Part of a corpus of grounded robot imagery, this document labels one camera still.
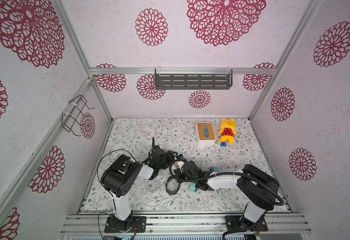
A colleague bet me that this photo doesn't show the black rimmed round lid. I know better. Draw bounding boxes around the black rimmed round lid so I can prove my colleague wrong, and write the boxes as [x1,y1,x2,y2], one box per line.
[166,176,181,195]

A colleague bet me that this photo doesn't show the black wire wall rack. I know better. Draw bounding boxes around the black wire wall rack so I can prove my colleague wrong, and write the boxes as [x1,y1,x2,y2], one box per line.
[61,95,94,137]

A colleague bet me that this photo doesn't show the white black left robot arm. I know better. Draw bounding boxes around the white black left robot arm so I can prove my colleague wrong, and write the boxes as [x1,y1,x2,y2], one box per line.
[98,145,179,222]

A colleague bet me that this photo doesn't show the aluminium front rail frame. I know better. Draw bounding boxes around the aluminium front rail frame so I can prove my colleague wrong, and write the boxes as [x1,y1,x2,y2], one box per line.
[58,212,313,240]

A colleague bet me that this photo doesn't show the teal charger plug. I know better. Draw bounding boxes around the teal charger plug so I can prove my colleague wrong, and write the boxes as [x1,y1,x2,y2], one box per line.
[189,183,198,193]

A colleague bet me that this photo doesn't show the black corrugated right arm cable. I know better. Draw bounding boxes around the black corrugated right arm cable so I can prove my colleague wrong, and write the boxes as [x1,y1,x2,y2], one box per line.
[168,158,285,240]

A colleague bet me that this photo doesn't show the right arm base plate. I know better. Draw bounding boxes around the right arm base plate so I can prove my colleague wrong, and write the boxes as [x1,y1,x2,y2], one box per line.
[225,215,268,232]

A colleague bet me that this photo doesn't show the white wooden-top tissue box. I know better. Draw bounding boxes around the white wooden-top tissue box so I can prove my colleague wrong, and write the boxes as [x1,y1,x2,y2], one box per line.
[196,122,217,146]

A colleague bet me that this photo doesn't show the clear round container lid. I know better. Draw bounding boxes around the clear round container lid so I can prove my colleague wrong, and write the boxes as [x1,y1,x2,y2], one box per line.
[145,179,161,193]

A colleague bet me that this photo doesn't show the yellow plush bear toy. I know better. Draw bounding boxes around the yellow plush bear toy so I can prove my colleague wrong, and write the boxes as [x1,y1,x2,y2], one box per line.
[219,119,237,144]

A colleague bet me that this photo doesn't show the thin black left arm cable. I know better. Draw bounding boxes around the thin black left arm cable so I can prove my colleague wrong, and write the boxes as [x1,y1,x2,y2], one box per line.
[96,137,156,240]

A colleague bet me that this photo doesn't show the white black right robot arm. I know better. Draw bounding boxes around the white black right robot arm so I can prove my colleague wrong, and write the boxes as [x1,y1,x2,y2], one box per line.
[170,161,285,225]

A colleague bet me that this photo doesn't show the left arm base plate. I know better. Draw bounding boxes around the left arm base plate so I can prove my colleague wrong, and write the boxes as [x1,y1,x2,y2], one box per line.
[105,215,147,234]

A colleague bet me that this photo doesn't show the grey wall shelf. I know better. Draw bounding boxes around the grey wall shelf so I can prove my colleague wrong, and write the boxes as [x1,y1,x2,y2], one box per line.
[154,69,233,90]

